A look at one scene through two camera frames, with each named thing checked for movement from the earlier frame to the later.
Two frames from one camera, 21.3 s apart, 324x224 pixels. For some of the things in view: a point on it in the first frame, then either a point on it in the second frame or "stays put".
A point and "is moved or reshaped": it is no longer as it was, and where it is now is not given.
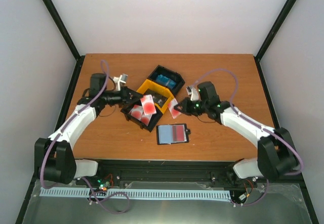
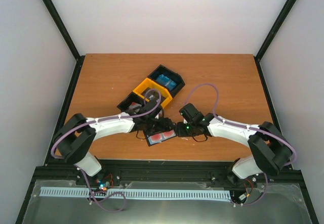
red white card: (148, 106) is moved or reshaped
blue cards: (163, 80) stays put
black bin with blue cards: (167, 78) stays put
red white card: (174, 113) → (158, 138)
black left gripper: (126, 96) → (165, 123)
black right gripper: (186, 108) → (181, 133)
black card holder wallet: (175, 133) is moved or reshaped
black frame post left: (58, 19) stays put
